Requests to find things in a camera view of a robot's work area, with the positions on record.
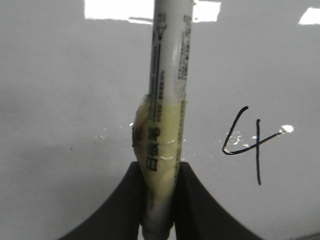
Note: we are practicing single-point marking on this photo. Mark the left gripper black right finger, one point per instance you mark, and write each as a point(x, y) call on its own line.
point(198, 216)

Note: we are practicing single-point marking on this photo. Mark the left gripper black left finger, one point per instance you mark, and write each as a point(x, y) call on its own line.
point(118, 218)

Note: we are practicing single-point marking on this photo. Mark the white taped whiteboard marker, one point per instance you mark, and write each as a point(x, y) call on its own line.
point(157, 132)

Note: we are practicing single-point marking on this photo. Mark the white whiteboard with frame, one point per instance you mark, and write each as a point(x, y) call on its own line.
point(70, 87)

